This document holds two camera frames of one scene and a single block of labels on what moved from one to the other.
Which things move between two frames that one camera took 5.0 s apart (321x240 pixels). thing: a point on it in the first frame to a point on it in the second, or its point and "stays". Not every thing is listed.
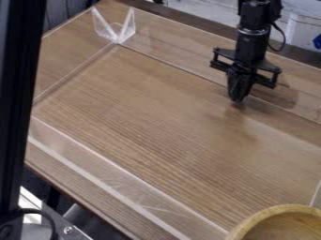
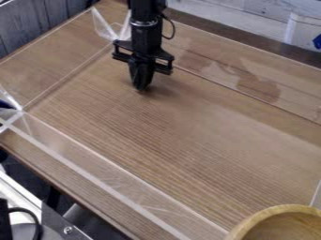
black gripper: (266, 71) to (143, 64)
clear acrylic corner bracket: (116, 31) stays
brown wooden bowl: (281, 222) stays
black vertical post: (23, 22) to (5, 228)
